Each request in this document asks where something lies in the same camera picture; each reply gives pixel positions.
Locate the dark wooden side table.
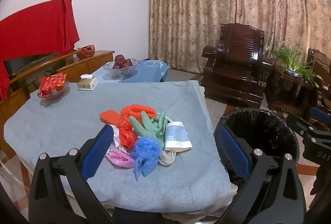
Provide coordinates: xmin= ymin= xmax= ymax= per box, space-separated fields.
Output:
xmin=266 ymin=59 xmax=319 ymax=116

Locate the red cloth cover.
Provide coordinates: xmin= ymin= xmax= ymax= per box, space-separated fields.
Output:
xmin=0 ymin=0 xmax=80 ymax=100

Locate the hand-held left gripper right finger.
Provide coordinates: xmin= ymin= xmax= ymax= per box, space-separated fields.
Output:
xmin=214 ymin=124 xmax=308 ymax=224

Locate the white blue toothpaste tube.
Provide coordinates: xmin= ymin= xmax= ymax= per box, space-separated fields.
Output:
xmin=164 ymin=121 xmax=193 ymax=151

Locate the green rubber glove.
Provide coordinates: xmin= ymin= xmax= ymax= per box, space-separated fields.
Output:
xmin=129 ymin=111 xmax=168 ymax=149

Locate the white tissue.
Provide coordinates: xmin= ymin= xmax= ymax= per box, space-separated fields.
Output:
xmin=158 ymin=149 xmax=177 ymax=166

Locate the white tissue box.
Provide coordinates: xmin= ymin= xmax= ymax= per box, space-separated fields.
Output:
xmin=78 ymin=74 xmax=99 ymax=91

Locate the blue plastic bag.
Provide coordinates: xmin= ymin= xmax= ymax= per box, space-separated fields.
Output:
xmin=130 ymin=136 xmax=162 ymax=181

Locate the glass fruit bowl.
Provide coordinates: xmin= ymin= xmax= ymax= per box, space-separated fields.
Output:
xmin=103 ymin=58 xmax=140 ymax=79

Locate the pink plastic bag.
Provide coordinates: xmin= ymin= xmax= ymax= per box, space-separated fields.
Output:
xmin=106 ymin=148 xmax=135 ymax=168

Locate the light blue tablecloth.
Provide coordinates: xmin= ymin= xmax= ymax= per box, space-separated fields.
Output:
xmin=92 ymin=60 xmax=170 ymax=83

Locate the small orange foam net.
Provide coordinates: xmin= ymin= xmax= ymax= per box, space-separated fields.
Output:
xmin=100 ymin=110 xmax=122 ymax=128

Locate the black bagged trash bin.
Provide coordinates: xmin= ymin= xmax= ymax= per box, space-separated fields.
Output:
xmin=213 ymin=108 xmax=301 ymax=188

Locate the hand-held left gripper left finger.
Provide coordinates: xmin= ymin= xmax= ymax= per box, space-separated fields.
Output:
xmin=28 ymin=124 xmax=118 ymax=224

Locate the green potted plant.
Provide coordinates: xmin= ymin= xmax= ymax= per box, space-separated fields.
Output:
xmin=269 ymin=43 xmax=321 ymax=88

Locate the red patterned gift packet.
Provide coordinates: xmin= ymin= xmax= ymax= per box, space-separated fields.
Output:
xmin=39 ymin=73 xmax=67 ymax=97

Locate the beige patterned curtain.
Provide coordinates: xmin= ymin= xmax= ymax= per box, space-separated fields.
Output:
xmin=148 ymin=0 xmax=331 ymax=77

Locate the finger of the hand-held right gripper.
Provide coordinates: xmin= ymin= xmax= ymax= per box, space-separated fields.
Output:
xmin=286 ymin=113 xmax=317 ymax=142
xmin=309 ymin=106 xmax=331 ymax=125

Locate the grey tablecloth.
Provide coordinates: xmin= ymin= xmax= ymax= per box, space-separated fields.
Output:
xmin=4 ymin=80 xmax=232 ymax=215

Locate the light wooden cabinet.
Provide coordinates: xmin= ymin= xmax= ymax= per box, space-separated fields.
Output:
xmin=0 ymin=50 xmax=115 ymax=158

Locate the dark wooden cushioned armchair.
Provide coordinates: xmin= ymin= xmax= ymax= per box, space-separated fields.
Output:
xmin=306 ymin=48 xmax=331 ymax=132

